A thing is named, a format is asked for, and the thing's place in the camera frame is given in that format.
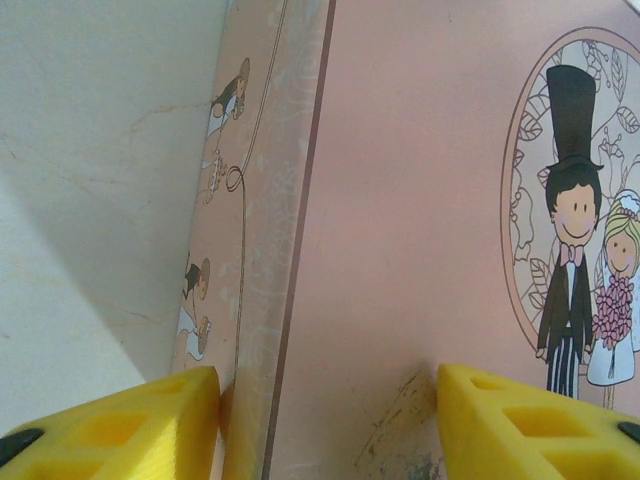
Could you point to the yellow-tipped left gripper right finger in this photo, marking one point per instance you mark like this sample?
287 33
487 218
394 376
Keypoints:
540 440

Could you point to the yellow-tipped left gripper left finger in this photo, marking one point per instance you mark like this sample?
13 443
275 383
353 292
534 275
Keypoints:
125 430

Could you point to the pink wedding couple tin box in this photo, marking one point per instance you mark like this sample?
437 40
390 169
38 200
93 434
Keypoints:
400 200

